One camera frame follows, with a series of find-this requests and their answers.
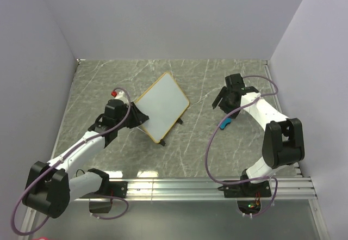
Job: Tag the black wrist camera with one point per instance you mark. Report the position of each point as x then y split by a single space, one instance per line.
114 112
234 81

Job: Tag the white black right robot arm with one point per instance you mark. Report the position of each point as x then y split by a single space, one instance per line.
256 106

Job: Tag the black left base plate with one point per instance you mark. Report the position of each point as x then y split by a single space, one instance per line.
116 188

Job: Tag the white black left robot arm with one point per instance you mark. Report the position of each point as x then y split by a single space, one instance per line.
51 186

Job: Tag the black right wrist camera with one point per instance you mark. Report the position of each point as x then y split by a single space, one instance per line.
234 81

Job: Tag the aluminium front rail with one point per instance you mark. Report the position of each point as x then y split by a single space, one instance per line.
204 189

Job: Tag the aluminium rail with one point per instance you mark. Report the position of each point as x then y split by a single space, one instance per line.
283 142
204 189

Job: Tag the yellow framed whiteboard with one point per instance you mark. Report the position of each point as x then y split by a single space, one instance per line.
164 102

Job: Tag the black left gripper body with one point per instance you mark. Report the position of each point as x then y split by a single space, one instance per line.
130 122

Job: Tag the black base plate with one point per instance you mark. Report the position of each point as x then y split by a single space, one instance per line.
246 190
116 188

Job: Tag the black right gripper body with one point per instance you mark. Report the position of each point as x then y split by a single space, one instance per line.
225 103

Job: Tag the aluminium right side rail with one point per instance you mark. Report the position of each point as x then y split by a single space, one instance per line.
283 142

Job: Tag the black whiteboard foot left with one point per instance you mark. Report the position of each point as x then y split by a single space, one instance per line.
162 142

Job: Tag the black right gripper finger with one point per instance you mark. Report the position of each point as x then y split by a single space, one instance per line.
231 113
219 97

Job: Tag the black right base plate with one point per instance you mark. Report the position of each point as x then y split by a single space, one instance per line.
246 190

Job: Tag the blue bone-shaped eraser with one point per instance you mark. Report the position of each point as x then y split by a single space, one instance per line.
225 123

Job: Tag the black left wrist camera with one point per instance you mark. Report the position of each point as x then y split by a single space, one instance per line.
114 112

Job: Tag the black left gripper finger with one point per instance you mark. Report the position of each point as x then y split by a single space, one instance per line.
137 117
135 124

